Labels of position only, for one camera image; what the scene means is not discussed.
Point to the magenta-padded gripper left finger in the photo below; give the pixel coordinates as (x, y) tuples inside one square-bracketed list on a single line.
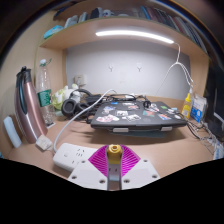
[(87, 173)]

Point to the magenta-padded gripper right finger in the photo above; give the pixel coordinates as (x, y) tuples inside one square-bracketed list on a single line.
[(138, 171)]

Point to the white power strip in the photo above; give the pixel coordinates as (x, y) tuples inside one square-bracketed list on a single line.
[(68, 155)]

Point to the grey laptop stand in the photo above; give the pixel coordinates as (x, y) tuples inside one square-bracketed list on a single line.
[(121, 130)]

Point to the white power adapter block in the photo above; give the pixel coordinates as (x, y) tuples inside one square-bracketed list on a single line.
[(43, 142)]

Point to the sticker-covered dark laptop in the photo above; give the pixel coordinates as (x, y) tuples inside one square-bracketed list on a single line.
[(136, 116)]

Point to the black headphones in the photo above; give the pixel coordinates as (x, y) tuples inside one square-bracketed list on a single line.
[(68, 107)]

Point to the small yellow bottle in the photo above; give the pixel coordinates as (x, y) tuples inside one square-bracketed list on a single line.
[(186, 108)]

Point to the white green plush toy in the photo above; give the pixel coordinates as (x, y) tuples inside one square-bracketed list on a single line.
[(63, 95)]

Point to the pink thermos flask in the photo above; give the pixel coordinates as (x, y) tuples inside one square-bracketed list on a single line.
[(29, 110)]

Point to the white cylinder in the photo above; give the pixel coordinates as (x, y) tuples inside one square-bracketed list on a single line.
[(12, 131)]

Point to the blue white box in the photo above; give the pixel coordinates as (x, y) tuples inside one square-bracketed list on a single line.
[(198, 109)]

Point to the clear green-label water bottle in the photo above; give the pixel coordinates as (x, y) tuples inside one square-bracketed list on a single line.
[(44, 96)]

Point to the black monitor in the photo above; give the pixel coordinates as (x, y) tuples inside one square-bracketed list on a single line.
[(215, 103)]

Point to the white LED light bar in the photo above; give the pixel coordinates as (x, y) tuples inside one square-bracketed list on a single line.
[(133, 34)]

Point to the white wall outlet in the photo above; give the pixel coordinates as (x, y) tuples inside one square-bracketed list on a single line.
[(80, 80)]

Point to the white wall hook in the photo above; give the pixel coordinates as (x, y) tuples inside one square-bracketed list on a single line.
[(139, 67), (111, 68)]

